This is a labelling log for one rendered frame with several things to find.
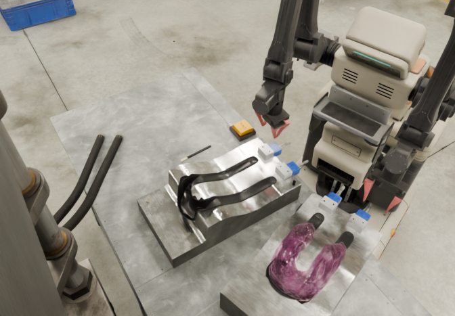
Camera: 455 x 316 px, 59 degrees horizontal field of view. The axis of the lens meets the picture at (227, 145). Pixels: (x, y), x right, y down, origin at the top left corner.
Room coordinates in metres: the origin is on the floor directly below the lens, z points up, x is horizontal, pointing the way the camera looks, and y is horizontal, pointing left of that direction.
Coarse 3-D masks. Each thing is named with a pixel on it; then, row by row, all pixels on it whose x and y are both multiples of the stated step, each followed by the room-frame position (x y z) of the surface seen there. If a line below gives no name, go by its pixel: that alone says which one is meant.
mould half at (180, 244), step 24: (192, 168) 0.87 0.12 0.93; (216, 168) 0.91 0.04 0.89; (264, 168) 0.91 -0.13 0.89; (168, 192) 0.82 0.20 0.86; (192, 192) 0.77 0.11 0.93; (216, 192) 0.78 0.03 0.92; (264, 192) 0.81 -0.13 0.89; (288, 192) 0.82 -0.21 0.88; (144, 216) 0.74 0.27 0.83; (168, 216) 0.72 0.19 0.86; (216, 216) 0.68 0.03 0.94; (240, 216) 0.71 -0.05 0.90; (264, 216) 0.77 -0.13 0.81; (168, 240) 0.63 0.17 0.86; (192, 240) 0.64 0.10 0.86; (216, 240) 0.66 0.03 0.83
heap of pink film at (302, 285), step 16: (304, 224) 0.69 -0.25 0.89; (288, 240) 0.61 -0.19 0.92; (304, 240) 0.62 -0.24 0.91; (272, 256) 0.58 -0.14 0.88; (288, 256) 0.57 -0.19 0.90; (320, 256) 0.57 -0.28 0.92; (336, 256) 0.57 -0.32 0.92; (272, 272) 0.53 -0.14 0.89; (288, 272) 0.53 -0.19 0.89; (304, 272) 0.53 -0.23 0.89; (320, 272) 0.53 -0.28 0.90; (288, 288) 0.48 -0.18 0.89; (304, 288) 0.48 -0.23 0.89; (320, 288) 0.48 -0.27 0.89
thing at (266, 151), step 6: (264, 144) 1.00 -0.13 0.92; (270, 144) 1.02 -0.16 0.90; (276, 144) 1.02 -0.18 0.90; (282, 144) 1.03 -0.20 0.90; (288, 144) 1.03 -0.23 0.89; (258, 150) 0.99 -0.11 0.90; (264, 150) 0.97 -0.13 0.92; (270, 150) 0.98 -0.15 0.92; (276, 150) 0.99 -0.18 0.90; (264, 156) 0.96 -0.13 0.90; (270, 156) 0.96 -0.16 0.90
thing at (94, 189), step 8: (120, 136) 1.11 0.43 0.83; (112, 144) 1.05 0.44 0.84; (112, 152) 1.00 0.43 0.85; (104, 160) 0.94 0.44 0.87; (112, 160) 0.97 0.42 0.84; (104, 168) 0.90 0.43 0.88; (96, 176) 0.86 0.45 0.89; (104, 176) 0.87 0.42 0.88; (96, 184) 0.81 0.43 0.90; (88, 192) 0.77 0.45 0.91; (96, 192) 0.78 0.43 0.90
